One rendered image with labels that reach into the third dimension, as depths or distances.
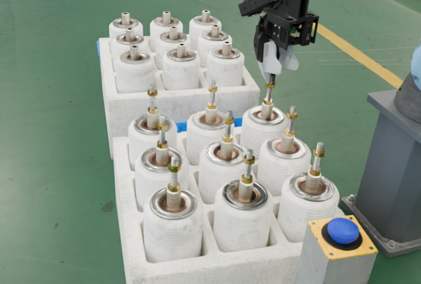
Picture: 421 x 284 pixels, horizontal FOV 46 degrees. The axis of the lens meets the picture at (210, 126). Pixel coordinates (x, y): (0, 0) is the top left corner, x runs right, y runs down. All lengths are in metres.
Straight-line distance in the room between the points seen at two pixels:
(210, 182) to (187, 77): 0.42
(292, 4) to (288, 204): 0.34
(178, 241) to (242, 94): 0.59
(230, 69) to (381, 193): 0.47
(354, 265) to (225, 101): 0.70
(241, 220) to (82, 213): 0.48
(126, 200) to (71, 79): 0.88
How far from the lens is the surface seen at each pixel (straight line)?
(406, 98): 1.03
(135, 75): 1.23
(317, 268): 0.69
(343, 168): 1.36
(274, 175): 0.93
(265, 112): 1.02
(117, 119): 1.25
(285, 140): 0.92
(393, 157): 1.07
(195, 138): 0.98
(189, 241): 0.80
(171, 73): 1.25
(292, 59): 0.97
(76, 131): 1.44
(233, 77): 1.29
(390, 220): 1.13
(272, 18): 0.91
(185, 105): 1.26
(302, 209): 0.83
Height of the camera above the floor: 0.78
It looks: 32 degrees down
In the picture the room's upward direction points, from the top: 4 degrees clockwise
